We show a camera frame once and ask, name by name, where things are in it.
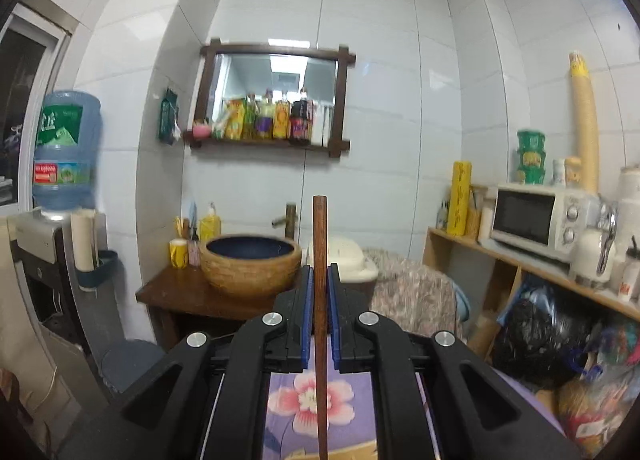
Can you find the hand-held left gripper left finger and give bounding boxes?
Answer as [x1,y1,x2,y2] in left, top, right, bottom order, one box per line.
[60,264,315,460]

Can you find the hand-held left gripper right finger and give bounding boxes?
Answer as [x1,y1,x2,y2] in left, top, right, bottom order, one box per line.
[327,264,583,460]

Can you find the brown wooden chopstick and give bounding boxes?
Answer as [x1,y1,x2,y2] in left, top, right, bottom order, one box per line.
[313,195,330,460]

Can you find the white brown rice cooker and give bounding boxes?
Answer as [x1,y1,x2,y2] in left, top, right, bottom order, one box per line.
[306,235,379,297]

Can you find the woven pattern wash basin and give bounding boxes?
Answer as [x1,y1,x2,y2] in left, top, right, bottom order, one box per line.
[200,233,304,299]

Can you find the floral patterned cloth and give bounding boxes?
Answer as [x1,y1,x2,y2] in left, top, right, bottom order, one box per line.
[362,247,464,337]

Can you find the purple floral tablecloth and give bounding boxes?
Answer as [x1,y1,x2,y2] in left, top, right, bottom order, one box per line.
[200,369,568,460]

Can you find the bronze faucet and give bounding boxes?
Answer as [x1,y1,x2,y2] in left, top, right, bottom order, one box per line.
[271,203,299,241]

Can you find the light wooden shelf unit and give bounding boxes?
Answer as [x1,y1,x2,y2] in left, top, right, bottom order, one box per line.
[422,226,640,367]

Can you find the dark wooden vanity table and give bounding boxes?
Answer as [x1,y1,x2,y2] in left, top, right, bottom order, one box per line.
[135,264,302,357]

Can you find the pink toothbrush cup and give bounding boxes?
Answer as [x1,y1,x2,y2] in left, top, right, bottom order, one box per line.
[187,200,202,267]

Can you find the yellow soap pump bottle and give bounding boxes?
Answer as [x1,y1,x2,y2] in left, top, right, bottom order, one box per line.
[198,202,222,244]

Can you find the yellow cup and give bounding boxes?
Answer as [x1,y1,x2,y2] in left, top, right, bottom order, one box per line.
[169,237,190,270]

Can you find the yellow cylinder package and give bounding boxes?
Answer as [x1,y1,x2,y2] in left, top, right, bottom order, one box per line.
[446,160,474,237]

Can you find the grey trash bin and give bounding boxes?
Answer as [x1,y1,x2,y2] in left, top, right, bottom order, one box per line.
[99,338,166,397]

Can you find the white cylinder container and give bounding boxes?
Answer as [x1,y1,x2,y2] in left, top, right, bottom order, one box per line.
[478,197,497,244]

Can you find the white bottle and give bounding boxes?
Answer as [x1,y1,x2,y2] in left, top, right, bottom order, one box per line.
[311,104,331,145]

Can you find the dark sauce bottle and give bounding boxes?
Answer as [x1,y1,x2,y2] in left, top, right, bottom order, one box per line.
[290,88,314,144]

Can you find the yellow label bottle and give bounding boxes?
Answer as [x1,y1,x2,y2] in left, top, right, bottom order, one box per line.
[272,89,292,140]

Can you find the purple label bottle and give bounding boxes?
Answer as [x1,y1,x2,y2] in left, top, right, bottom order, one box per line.
[256,88,275,140]

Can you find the black plastic bag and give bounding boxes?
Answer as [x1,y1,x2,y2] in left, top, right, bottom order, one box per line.
[499,296,597,387]

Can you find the blue cup holder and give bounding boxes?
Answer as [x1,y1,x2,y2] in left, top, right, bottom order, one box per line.
[74,249,120,292]

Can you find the green bottle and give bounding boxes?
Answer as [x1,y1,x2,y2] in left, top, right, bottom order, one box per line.
[245,92,259,140]

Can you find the yellow snack pouch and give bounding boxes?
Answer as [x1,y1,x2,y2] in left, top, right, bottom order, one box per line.
[222,97,247,141]

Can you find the white microwave oven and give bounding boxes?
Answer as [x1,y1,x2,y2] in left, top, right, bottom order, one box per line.
[489,183,601,267]

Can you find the paper cup sleeve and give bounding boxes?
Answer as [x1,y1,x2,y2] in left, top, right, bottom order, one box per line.
[69,209,99,274]

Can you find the green hanging packet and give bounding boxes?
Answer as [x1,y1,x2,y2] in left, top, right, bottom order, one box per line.
[158,87,181,144]

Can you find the wood framed mirror shelf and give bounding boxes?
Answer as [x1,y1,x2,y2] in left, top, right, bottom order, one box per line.
[184,38,357,159]

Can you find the green noodle cup stack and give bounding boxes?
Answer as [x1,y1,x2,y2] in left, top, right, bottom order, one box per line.
[516,128,547,186]

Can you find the white electric kettle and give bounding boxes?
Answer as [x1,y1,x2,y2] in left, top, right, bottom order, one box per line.
[569,204,619,289]

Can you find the colourful plastic bag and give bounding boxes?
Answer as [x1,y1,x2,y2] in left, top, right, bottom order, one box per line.
[557,319,640,457]

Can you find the grey water dispenser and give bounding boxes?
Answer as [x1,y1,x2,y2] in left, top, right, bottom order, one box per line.
[7,209,108,391]

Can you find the blue water jug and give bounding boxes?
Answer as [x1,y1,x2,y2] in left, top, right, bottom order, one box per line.
[32,90,103,214]

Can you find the orange label drink bottle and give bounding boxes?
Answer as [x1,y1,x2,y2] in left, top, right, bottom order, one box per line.
[617,246,640,302]

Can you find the white stacked containers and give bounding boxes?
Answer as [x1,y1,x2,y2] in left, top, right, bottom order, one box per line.
[612,166,640,262]

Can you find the tall paper cup stack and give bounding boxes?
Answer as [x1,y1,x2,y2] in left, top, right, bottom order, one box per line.
[568,50,600,196]

